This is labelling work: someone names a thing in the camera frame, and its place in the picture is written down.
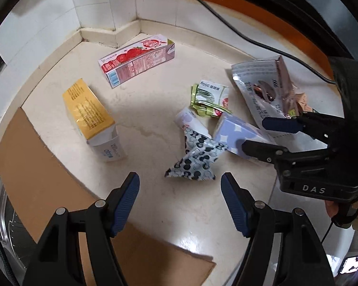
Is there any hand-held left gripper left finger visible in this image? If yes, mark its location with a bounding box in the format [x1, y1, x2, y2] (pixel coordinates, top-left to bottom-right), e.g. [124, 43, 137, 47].
[22, 172, 140, 286]

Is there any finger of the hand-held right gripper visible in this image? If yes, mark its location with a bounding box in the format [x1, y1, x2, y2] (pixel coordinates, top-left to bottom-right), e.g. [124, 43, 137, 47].
[241, 139, 332, 165]
[262, 112, 343, 143]

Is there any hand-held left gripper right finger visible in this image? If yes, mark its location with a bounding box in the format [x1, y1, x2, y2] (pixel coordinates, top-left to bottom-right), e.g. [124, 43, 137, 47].
[221, 172, 336, 286]

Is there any blue white carton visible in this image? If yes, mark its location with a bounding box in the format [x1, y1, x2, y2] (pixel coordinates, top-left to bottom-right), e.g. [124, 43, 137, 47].
[212, 112, 275, 166]

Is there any silver snack bag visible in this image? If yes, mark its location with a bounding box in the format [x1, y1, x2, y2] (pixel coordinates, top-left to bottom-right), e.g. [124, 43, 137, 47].
[231, 55, 299, 132]

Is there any black spotted wrapper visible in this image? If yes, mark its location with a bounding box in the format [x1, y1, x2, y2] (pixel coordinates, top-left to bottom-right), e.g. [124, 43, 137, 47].
[165, 107, 229, 182]

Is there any green white packet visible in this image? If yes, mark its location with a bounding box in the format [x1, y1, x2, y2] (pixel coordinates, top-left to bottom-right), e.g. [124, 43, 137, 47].
[191, 80, 233, 117]

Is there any pink strawberry carton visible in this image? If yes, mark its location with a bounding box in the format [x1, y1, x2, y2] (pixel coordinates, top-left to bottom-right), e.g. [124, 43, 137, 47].
[98, 34, 176, 88]

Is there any person's right hand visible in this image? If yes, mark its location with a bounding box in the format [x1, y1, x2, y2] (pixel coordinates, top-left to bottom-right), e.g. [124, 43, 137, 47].
[325, 191, 358, 219]

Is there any brown cardboard sheet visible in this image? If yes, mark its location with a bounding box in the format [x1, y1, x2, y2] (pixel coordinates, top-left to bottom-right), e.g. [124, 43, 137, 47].
[0, 107, 217, 286]

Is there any phone with lit screen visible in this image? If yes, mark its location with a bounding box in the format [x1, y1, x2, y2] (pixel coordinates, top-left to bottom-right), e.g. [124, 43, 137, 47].
[340, 255, 358, 275]

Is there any yellow white carton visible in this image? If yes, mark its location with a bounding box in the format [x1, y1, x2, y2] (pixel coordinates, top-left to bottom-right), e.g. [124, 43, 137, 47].
[62, 78, 128, 163]

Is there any steel double sink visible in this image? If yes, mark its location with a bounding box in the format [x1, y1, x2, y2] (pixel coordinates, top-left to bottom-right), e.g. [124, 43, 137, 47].
[0, 167, 27, 286]

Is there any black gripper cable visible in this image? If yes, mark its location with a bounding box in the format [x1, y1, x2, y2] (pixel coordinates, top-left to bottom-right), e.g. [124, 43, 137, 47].
[319, 219, 339, 245]

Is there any orange wooden frame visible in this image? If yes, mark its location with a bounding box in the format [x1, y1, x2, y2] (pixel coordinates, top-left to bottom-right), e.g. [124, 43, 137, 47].
[134, 0, 347, 96]

